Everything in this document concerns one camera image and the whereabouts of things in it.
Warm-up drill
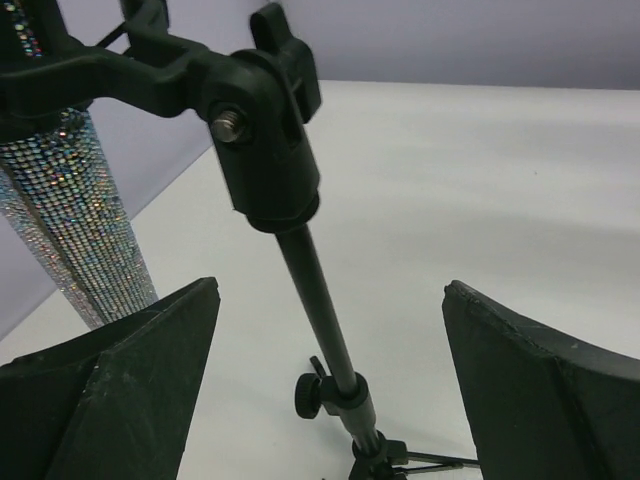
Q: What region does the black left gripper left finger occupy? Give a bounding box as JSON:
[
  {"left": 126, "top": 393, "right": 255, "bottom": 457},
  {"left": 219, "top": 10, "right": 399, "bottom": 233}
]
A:
[{"left": 1, "top": 277, "right": 220, "bottom": 479}]

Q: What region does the black tripod shock-mount stand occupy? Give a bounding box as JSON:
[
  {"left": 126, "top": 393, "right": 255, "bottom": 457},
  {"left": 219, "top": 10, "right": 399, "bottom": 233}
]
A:
[{"left": 1, "top": 1, "right": 478, "bottom": 479}]

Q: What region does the glitter rhinestone microphone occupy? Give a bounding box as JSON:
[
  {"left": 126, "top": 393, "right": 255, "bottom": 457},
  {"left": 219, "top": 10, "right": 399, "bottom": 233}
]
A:
[{"left": 1, "top": 1, "right": 158, "bottom": 329}]

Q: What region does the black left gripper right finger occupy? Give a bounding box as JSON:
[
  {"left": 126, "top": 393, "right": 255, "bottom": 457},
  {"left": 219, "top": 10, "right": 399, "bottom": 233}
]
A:
[{"left": 442, "top": 281, "right": 639, "bottom": 479}]

